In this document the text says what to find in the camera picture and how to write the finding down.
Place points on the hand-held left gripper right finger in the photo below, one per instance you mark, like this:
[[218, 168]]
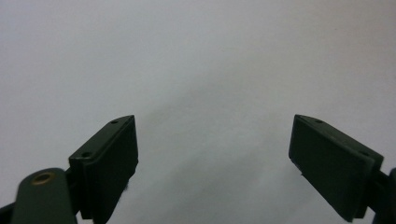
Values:
[[333, 168]]

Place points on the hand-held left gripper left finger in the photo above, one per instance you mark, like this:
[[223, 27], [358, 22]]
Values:
[[104, 168]]

